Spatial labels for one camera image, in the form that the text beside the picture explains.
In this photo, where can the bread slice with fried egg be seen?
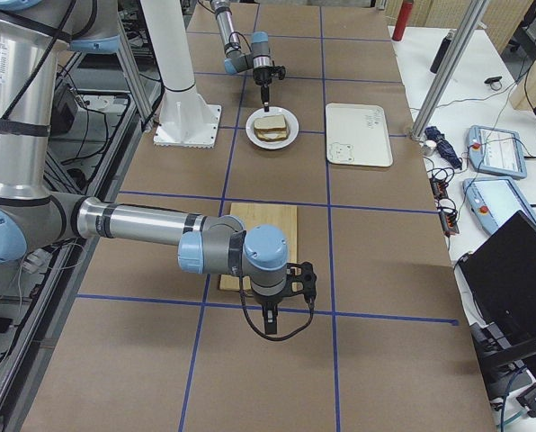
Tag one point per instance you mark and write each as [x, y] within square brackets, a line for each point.
[271, 135]

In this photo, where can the white round plate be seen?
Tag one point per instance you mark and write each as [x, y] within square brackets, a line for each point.
[292, 127]

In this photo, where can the black bottle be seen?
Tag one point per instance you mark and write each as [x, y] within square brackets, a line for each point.
[441, 52]

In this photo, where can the near blue teach pendant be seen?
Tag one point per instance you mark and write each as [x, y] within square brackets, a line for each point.
[494, 200]

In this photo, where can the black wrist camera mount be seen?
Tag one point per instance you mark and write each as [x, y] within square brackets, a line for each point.
[301, 280]
[279, 72]

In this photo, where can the white pedestal column base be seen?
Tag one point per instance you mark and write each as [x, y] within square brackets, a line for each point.
[185, 119]

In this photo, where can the cream bear serving tray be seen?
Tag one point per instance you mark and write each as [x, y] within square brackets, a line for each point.
[357, 135]

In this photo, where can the wooden cutting board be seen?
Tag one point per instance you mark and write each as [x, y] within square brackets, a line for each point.
[261, 242]

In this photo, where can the black laptop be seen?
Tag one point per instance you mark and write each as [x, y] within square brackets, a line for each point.
[501, 273]

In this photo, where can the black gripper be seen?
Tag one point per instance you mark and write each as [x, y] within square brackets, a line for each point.
[268, 301]
[263, 76]

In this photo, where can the folded dark blue umbrella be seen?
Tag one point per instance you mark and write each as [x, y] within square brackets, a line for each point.
[443, 146]

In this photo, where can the aluminium frame post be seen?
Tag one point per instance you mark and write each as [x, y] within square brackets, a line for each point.
[450, 61]

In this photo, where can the small silver cylinder weight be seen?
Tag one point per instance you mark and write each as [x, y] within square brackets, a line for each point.
[428, 148]

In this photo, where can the blue teach pendant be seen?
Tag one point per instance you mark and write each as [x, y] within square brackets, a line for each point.
[494, 200]
[496, 152]

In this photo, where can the plain white bread slice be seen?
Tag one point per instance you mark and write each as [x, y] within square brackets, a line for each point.
[270, 123]

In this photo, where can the far blue teach pendant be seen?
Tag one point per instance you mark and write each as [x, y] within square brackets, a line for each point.
[496, 152]

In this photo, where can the red bottle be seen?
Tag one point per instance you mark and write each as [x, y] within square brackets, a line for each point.
[402, 19]

